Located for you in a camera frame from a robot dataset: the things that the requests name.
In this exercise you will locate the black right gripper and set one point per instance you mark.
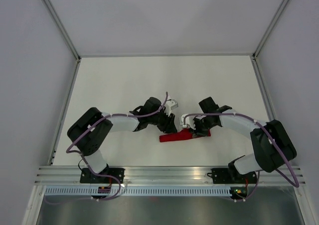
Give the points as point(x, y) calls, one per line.
point(197, 131)

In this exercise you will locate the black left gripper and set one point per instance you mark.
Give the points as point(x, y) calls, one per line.
point(168, 126)

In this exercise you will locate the red cloth napkin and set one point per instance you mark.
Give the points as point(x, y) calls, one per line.
point(184, 134)

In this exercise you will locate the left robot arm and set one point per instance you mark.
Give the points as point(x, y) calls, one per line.
point(90, 130)

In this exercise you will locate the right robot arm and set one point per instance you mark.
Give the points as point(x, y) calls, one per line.
point(272, 146)

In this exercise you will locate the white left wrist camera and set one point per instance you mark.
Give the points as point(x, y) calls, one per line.
point(170, 105)

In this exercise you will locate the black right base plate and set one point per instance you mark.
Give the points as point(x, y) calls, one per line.
point(220, 176)

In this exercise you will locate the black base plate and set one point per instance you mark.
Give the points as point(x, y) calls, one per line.
point(220, 176)
point(117, 175)

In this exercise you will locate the white slotted cable duct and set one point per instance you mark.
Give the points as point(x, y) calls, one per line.
point(140, 191)

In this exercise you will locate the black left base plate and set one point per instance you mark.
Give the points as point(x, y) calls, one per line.
point(117, 175)

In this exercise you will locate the aluminium front rail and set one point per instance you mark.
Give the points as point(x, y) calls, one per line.
point(135, 176)

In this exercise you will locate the right aluminium frame post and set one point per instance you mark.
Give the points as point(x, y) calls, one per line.
point(276, 17)

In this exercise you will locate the aluminium frame post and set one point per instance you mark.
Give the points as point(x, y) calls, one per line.
point(57, 21)
point(276, 17)

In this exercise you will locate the left aluminium frame post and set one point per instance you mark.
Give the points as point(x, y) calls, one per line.
point(57, 21)

